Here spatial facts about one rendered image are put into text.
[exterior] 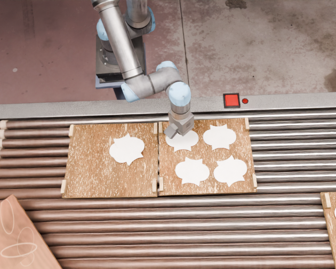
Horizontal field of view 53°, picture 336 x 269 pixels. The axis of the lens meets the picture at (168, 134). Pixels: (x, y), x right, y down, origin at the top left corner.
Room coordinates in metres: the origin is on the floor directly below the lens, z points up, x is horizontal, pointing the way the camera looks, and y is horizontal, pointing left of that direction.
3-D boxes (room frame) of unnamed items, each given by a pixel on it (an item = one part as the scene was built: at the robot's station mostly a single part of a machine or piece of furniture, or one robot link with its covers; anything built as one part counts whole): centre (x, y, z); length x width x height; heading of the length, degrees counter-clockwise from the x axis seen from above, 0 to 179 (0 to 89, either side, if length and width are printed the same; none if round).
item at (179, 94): (0.65, -0.06, 1.29); 0.09 x 0.08 x 0.11; 14
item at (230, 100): (0.82, -0.32, 0.92); 0.06 x 0.06 x 0.01; 83
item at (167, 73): (0.74, -0.02, 1.29); 0.11 x 0.11 x 0.08; 14
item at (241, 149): (0.56, -0.15, 0.93); 0.41 x 0.35 x 0.02; 84
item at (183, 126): (0.63, -0.04, 1.13); 0.12 x 0.09 x 0.16; 125
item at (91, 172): (0.60, 0.26, 0.93); 0.41 x 0.35 x 0.02; 83
